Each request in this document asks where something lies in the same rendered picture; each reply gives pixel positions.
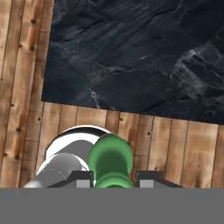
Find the white and grey round object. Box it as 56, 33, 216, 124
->
24, 124, 112, 189

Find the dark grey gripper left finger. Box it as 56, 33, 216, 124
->
47, 170, 95, 189

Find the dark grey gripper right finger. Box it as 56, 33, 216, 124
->
135, 171, 184, 189

